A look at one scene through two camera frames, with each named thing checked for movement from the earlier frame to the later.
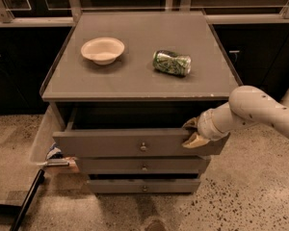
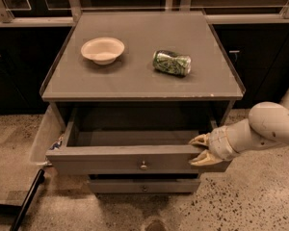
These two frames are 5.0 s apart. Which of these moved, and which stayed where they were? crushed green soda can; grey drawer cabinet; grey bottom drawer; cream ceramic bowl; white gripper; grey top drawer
Moved: grey top drawer; white gripper
Stayed: crushed green soda can; grey bottom drawer; grey drawer cabinet; cream ceramic bowl
